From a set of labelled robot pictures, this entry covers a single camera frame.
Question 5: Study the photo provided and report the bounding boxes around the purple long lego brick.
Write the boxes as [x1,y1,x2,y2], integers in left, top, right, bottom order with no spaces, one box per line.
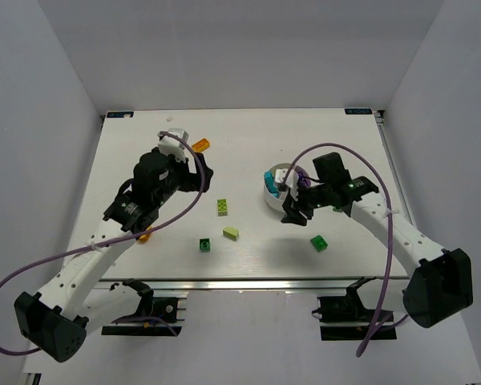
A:
[297,170,311,188]

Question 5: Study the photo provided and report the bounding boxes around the teal long lego brick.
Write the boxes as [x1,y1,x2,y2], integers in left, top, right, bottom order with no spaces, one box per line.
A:
[264,171,279,198]

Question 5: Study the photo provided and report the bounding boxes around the lime rounded lego brick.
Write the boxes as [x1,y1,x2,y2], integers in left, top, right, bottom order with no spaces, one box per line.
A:
[222,227,240,241]

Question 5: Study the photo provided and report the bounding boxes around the blue corner tag left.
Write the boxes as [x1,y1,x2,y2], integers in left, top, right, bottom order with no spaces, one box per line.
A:
[106,111,134,119]

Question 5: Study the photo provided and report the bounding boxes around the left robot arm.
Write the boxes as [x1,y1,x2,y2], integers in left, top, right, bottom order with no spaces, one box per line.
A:
[14,148,213,363]

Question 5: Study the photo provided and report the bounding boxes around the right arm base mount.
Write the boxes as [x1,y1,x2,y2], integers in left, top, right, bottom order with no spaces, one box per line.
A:
[311,277,378,342]

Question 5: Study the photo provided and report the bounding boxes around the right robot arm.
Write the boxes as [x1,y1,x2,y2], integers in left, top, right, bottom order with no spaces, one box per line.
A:
[274,152,473,328]

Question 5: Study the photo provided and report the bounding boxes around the green small lego front left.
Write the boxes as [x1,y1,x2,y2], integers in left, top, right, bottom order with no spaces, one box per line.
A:
[199,238,211,253]

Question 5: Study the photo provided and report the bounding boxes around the lime long lego brick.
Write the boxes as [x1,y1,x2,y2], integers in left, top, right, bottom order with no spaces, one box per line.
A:
[216,199,228,217]

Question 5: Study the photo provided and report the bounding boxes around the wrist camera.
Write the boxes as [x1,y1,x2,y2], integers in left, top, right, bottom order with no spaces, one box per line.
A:
[157,128,188,163]
[274,168,299,200]

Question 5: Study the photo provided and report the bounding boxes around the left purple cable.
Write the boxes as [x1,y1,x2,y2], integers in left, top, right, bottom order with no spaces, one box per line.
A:
[0,134,208,356]

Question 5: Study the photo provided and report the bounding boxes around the orange small lego piece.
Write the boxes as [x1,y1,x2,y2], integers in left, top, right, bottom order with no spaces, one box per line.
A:
[137,233,152,244]

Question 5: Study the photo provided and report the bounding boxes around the green lego front right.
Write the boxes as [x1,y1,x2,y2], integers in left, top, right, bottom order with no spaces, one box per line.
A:
[309,235,329,253]

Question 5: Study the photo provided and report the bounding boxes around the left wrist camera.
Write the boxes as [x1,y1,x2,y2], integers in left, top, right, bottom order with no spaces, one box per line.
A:
[157,128,188,163]

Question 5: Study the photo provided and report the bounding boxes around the blue corner tag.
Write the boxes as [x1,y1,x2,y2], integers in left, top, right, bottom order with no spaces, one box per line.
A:
[344,108,373,116]
[106,111,134,119]

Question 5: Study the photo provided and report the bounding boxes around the aluminium table edge rail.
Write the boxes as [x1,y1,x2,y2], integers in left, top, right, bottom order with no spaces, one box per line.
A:
[55,276,416,293]

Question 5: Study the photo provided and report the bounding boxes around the yellow long lego brick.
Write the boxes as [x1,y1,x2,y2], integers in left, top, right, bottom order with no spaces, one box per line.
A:
[192,138,210,153]

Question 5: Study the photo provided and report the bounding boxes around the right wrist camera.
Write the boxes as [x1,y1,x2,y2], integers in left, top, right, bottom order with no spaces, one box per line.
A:
[274,168,299,200]

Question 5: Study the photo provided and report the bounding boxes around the blue corner tag right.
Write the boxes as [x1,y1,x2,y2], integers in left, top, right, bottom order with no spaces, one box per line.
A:
[344,108,373,116]

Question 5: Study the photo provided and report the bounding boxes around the white round divided container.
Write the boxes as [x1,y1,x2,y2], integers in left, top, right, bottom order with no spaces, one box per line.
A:
[263,163,301,213]

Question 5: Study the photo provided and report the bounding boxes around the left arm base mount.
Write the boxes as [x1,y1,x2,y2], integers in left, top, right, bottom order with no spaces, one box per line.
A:
[101,279,186,337]

